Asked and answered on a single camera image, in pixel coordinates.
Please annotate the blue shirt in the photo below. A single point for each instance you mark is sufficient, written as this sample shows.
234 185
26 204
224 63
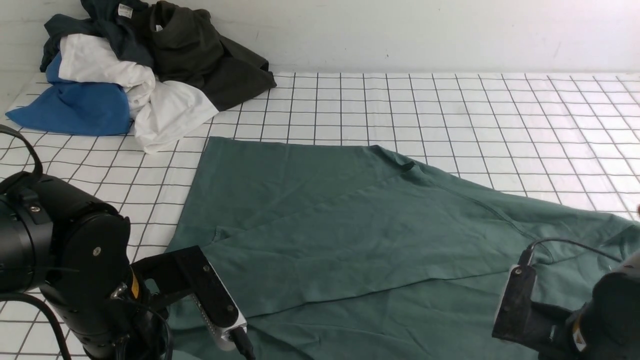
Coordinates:
93 109

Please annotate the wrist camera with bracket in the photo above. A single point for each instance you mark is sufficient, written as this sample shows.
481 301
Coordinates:
521 320
188 273

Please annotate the dark navy shirt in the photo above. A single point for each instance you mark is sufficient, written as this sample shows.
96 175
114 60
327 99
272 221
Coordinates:
108 19

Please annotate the dark olive shirt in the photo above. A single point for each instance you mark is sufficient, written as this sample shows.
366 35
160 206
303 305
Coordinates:
187 48

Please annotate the green long-sleeve shirt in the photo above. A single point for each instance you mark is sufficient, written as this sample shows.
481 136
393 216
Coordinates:
360 253

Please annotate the white shirt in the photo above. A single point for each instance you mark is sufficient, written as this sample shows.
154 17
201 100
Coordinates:
163 112

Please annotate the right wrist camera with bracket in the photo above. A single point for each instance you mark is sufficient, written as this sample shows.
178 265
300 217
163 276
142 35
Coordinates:
521 320

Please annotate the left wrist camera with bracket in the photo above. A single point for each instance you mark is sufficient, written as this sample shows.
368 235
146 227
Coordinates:
188 273

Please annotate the white grid-pattern tablecloth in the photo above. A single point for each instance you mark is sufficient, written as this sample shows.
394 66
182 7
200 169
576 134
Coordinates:
571 140

